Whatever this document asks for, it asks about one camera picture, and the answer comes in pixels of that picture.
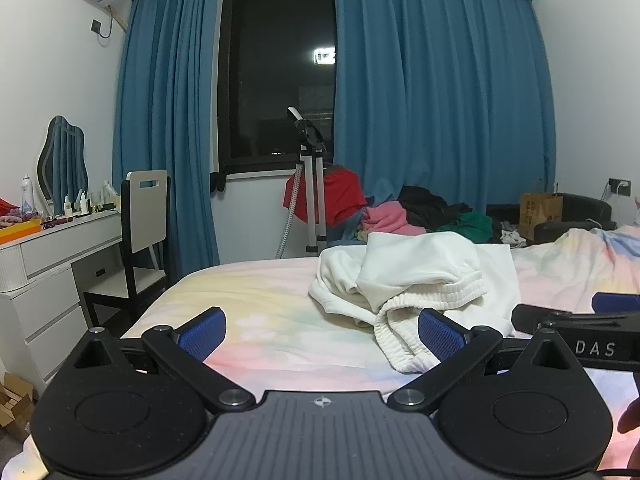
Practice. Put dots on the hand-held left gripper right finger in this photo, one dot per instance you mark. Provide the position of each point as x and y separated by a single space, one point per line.
440 335

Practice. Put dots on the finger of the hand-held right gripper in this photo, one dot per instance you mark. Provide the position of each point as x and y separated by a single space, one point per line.
535 319
617 303

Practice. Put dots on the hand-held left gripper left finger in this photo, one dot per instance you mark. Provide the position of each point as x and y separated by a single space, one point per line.
202 335

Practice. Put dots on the white pants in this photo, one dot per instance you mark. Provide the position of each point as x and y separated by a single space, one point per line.
415 260

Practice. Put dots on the person's right hand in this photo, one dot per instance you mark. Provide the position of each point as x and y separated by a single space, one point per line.
632 417

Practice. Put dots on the pastel tie-dye bed sheet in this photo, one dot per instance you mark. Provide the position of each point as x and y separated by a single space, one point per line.
260 300

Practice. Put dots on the white patterned cloth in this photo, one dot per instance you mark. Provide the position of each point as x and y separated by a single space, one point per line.
512 239

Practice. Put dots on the black armchair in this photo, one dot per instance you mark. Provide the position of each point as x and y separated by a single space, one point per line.
585 207

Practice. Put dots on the cardboard box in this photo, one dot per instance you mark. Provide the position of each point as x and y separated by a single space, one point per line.
540 215

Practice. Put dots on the green cloth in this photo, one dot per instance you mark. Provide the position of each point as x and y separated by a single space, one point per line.
472 225

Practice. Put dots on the pink cloth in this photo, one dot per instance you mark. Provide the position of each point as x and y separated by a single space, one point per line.
392 220

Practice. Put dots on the black cloth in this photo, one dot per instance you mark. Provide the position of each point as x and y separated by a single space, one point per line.
425 205

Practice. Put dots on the black and beige chair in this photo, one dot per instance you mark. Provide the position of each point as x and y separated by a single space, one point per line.
145 215

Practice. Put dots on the blue cloth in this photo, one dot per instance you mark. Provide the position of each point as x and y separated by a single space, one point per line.
350 234

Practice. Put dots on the white dressing table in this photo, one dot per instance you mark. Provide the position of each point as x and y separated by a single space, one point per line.
45 305

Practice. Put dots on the translucent plastic jug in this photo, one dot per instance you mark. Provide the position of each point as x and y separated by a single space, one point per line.
108 194

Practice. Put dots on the red cloth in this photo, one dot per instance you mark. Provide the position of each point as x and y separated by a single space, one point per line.
342 192

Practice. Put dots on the garment steamer stand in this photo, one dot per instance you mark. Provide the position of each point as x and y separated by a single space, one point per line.
311 185

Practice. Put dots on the cardboard boxes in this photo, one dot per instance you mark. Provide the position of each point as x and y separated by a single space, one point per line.
15 405

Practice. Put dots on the orange box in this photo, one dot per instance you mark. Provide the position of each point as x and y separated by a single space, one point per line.
17 232

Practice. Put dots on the wavy framed mirror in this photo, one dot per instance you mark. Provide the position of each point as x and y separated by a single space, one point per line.
62 160

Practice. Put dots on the white spray bottle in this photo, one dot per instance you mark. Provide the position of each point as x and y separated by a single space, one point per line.
26 195

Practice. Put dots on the narrow blue curtain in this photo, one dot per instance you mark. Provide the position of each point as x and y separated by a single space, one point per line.
165 110

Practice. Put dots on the wide blue curtain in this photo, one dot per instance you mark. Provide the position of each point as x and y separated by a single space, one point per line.
440 85

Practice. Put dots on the dark window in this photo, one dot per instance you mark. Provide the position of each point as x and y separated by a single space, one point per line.
270 85

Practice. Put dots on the wall socket with charger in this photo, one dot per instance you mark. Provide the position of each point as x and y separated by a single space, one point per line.
619 187

